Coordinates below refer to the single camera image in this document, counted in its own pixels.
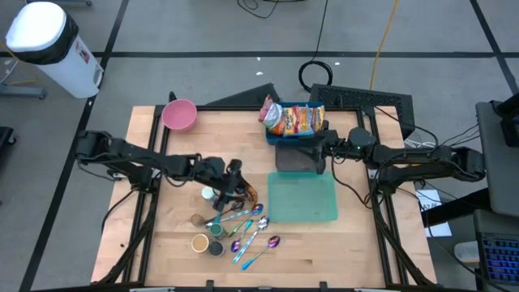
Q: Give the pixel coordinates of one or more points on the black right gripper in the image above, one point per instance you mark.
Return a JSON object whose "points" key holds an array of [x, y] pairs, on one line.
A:
{"points": [[335, 150]]}

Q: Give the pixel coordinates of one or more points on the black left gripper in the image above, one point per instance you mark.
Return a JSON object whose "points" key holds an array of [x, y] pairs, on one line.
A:
{"points": [[211, 170]]}

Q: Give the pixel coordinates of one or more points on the dark metal spoon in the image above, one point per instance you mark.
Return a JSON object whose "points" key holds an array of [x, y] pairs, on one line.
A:
{"points": [[237, 205]]}

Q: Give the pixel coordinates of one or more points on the brown snack pouch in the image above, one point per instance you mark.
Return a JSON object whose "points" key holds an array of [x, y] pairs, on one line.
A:
{"points": [[250, 193]]}

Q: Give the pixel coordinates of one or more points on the white lid spice jar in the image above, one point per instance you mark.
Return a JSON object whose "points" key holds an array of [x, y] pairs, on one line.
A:
{"points": [[208, 194]]}

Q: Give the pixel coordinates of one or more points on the green lid glass jar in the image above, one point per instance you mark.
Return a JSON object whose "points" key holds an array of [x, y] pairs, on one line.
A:
{"points": [[216, 230]]}

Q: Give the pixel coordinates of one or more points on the small cork lid jar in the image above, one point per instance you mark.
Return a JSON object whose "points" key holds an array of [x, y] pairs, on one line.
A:
{"points": [[197, 220]]}

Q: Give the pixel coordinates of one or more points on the black lid spice jar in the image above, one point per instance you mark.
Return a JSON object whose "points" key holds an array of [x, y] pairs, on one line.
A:
{"points": [[216, 248]]}

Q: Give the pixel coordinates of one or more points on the tan lid large jar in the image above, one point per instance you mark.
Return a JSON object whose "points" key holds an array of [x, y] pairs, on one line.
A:
{"points": [[200, 242]]}

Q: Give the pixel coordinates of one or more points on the white red snack bag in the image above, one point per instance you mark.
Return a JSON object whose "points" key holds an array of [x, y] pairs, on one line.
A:
{"points": [[271, 115]]}

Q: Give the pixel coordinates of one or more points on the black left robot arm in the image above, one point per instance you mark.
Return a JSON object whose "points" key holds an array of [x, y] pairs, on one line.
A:
{"points": [[142, 156]]}

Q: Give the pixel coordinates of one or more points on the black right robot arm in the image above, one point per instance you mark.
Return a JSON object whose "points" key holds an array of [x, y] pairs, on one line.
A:
{"points": [[417, 160]]}

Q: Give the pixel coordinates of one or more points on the blue plastic bin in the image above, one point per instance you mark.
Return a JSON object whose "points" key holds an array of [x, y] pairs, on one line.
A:
{"points": [[296, 140]]}

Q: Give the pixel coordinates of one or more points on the dark grey plastic tray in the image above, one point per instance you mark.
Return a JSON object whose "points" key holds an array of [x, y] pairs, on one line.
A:
{"points": [[288, 160]]}

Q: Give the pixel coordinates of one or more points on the orange yellow snack bag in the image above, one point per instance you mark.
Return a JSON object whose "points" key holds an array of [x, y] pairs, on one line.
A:
{"points": [[319, 117]]}

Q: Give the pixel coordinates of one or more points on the translucent green plastic tray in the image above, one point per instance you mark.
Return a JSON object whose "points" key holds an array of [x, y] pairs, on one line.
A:
{"points": [[302, 196]]}

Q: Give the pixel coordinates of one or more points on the orange cheese puff bag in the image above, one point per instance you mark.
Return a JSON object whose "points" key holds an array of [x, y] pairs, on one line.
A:
{"points": [[290, 121]]}

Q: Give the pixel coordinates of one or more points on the black perforated metal case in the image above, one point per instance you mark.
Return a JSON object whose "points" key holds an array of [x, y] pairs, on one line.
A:
{"points": [[357, 97]]}

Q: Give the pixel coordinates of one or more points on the black angled panel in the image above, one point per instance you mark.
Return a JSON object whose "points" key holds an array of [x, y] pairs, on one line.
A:
{"points": [[251, 97]]}

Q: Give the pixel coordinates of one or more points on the pink plastic bowl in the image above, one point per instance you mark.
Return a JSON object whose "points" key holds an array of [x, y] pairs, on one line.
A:
{"points": [[179, 114]]}

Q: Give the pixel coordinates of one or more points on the white paper sheet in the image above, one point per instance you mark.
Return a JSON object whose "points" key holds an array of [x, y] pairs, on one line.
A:
{"points": [[430, 198]]}

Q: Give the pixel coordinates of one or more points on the black diagonal bar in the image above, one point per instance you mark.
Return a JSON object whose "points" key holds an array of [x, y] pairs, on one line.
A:
{"points": [[454, 209]]}

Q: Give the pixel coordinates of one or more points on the white computer mouse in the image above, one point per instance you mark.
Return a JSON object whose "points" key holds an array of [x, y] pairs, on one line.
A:
{"points": [[466, 252]]}

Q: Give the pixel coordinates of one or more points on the grey desk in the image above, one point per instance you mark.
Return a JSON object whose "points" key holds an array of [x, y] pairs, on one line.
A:
{"points": [[498, 174]]}

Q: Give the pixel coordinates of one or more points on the black desktop device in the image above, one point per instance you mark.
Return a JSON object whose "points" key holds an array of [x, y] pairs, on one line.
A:
{"points": [[511, 130]]}

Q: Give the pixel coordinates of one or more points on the laptop with lit keyboard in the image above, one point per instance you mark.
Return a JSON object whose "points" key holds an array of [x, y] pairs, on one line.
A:
{"points": [[503, 259]]}

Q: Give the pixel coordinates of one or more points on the grey metal table foot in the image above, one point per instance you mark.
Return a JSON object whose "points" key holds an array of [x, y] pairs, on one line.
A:
{"points": [[61, 2], [24, 92]]}

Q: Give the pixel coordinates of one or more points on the black chair base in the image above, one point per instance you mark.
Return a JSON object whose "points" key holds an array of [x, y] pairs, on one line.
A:
{"points": [[6, 140]]}

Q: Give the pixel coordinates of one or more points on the white black trash can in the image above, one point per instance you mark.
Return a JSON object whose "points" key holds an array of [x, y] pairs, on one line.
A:
{"points": [[48, 40]]}

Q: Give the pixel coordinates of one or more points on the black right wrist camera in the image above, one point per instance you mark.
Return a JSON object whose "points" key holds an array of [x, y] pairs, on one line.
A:
{"points": [[329, 136]]}

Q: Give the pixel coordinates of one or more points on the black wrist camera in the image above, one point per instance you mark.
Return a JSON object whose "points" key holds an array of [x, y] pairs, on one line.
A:
{"points": [[329, 136], [235, 165]]}

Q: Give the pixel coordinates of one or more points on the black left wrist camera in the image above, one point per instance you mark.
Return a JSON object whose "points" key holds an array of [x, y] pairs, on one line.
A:
{"points": [[235, 165]]}

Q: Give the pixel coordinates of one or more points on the black aluminium rig frame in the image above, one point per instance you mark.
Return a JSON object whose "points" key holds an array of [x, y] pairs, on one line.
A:
{"points": [[227, 108]]}

